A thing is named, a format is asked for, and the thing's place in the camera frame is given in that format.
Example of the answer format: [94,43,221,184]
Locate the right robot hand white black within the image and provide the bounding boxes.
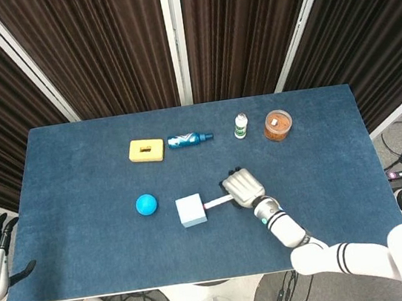
[218,164,268,212]

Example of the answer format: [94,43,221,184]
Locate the red capped white marker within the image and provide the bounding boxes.
[202,195,234,211]

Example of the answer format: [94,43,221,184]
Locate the white cube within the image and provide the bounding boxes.
[174,192,209,230]

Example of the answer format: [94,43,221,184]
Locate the blue ball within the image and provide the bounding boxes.
[134,192,161,219]

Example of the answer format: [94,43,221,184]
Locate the small white bottle green label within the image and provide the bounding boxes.
[231,112,250,140]

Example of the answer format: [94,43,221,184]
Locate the clear jar orange-brown contents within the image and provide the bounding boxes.
[261,107,295,145]

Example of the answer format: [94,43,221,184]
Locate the blue patterned spray bottle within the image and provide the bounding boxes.
[166,129,216,151]

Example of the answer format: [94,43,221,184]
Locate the yellow rectangular sponge block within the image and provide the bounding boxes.
[125,136,167,167]

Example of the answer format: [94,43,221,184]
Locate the blue felt table mat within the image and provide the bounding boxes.
[0,78,402,301]

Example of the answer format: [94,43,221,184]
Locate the black cable with inline switch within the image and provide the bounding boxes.
[265,269,305,301]

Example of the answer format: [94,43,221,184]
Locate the white partition frame post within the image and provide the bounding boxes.
[261,0,350,93]
[158,0,196,108]
[0,0,82,133]

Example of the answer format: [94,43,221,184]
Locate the white partition frame rail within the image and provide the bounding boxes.
[362,80,402,141]

